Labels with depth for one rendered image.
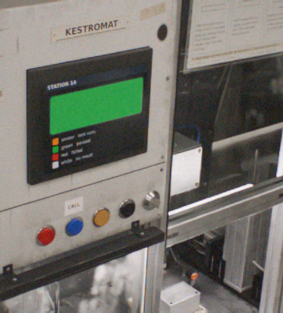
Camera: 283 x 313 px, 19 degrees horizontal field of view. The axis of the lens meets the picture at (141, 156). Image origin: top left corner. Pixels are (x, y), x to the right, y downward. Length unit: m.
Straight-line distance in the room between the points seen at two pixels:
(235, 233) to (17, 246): 0.88
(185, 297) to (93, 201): 0.59
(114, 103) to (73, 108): 0.09
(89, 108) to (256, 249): 0.95
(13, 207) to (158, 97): 0.34
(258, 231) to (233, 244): 0.07
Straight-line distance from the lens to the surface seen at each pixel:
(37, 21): 1.32
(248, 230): 2.16
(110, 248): 1.54
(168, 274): 2.04
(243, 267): 2.22
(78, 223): 1.50
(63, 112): 1.37
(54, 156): 1.39
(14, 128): 1.35
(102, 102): 1.41
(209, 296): 2.26
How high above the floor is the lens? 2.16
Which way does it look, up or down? 24 degrees down
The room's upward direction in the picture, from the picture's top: 3 degrees clockwise
